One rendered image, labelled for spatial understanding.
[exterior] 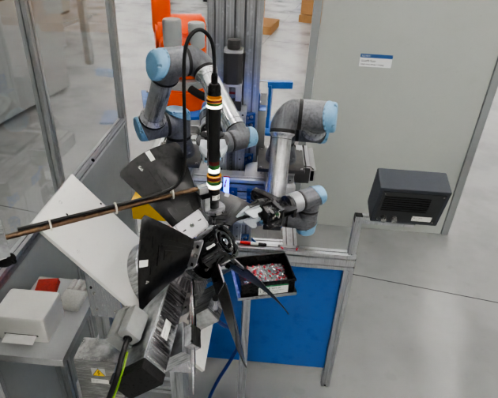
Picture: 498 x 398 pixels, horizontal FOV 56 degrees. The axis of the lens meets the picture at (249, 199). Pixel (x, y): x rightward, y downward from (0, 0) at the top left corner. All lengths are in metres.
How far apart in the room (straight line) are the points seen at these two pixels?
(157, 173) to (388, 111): 2.15
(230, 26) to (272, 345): 1.52
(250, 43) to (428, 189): 1.02
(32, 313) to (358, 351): 1.79
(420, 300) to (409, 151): 1.01
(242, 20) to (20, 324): 1.49
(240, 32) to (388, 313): 1.86
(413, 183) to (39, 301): 1.35
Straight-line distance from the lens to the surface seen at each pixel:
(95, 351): 1.66
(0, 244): 1.27
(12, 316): 1.67
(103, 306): 1.57
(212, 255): 1.37
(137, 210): 1.92
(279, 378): 2.61
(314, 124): 1.75
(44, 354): 1.67
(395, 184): 1.80
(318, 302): 2.19
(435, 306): 3.22
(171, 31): 5.19
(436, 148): 3.48
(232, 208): 1.63
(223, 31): 2.23
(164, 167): 1.43
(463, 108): 3.41
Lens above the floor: 2.08
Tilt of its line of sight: 32 degrees down
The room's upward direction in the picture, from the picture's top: 3 degrees clockwise
